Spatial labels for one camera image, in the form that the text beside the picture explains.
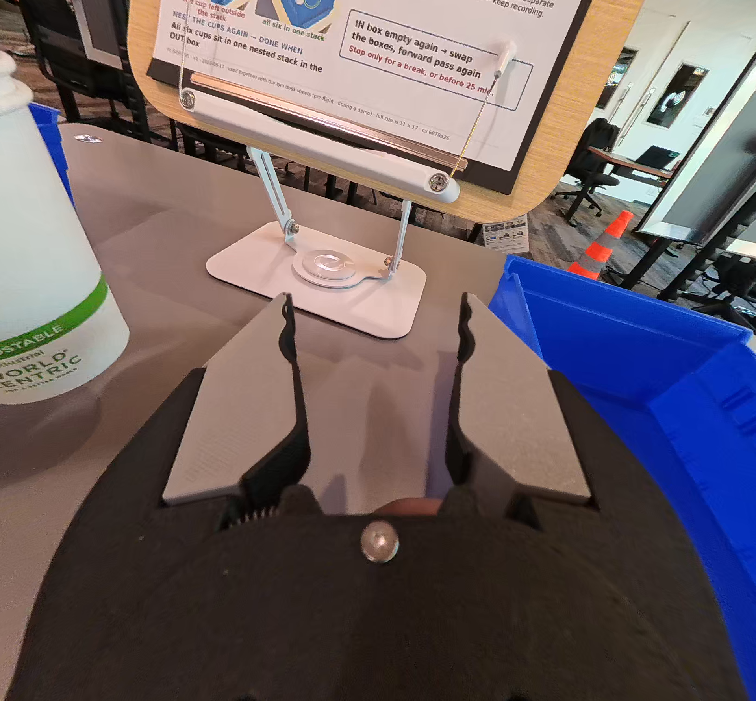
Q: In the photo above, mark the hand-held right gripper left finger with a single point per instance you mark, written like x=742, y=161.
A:
x=236, y=429

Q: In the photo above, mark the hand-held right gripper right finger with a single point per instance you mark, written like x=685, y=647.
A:
x=520, y=429

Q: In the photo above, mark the blue plastic bin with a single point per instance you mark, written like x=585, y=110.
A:
x=50, y=134
x=649, y=358

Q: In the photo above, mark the stack of white paper cups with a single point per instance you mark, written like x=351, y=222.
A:
x=53, y=276

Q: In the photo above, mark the printed paper sign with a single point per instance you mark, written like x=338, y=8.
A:
x=505, y=234

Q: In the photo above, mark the orange traffic cone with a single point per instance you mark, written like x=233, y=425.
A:
x=602, y=246

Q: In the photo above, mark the black office chair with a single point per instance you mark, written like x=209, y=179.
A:
x=596, y=164

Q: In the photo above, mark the grey framed partition panel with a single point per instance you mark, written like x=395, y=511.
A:
x=94, y=4
x=709, y=181

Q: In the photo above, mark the printed instruction sheet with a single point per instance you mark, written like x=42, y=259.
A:
x=384, y=16

